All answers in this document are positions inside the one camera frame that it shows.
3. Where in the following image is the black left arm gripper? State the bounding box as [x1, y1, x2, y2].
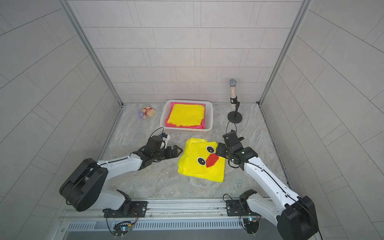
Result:
[151, 144, 184, 161]

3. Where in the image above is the yellow duck face raincoat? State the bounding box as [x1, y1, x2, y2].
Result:
[178, 138, 225, 183]

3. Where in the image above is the pink raincoat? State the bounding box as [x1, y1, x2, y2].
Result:
[164, 102, 207, 130]

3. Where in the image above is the plain yellow raincoat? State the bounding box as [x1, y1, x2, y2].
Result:
[166, 103, 206, 127]

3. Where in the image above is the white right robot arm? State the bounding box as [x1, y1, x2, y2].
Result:
[216, 143, 319, 240]

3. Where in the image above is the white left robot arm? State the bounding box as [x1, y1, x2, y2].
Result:
[59, 145, 183, 217]

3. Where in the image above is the white plastic perforated basket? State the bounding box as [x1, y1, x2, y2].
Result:
[160, 100, 213, 132]

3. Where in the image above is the purple bunny toy figure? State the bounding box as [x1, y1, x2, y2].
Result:
[139, 111, 147, 120]

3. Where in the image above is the red striped card box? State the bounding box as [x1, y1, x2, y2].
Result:
[142, 106, 156, 118]

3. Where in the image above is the right green circuit board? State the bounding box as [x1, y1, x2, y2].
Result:
[243, 217, 260, 235]

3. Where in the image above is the green circuit board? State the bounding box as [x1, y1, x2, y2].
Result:
[243, 217, 260, 235]
[113, 221, 133, 238]

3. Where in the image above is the left green circuit board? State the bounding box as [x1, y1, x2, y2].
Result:
[113, 221, 133, 238]

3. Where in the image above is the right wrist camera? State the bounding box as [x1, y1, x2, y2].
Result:
[223, 130, 244, 149]

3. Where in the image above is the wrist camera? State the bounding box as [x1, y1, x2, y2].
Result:
[147, 133, 171, 151]
[223, 130, 244, 149]

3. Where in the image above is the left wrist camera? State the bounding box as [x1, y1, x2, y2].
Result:
[147, 133, 171, 151]

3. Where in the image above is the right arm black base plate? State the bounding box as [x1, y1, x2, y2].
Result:
[225, 200, 252, 217]

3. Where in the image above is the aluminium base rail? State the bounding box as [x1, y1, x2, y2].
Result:
[62, 196, 310, 223]

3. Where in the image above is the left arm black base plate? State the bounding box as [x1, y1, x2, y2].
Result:
[103, 201, 148, 218]

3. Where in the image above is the aluminium corner frame post left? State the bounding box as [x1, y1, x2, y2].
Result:
[58, 0, 124, 108]

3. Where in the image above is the aluminium corner frame post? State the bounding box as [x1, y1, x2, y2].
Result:
[258, 0, 312, 107]
[58, 0, 124, 108]

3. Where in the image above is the aluminium corner frame post right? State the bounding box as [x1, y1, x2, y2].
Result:
[258, 0, 312, 107]

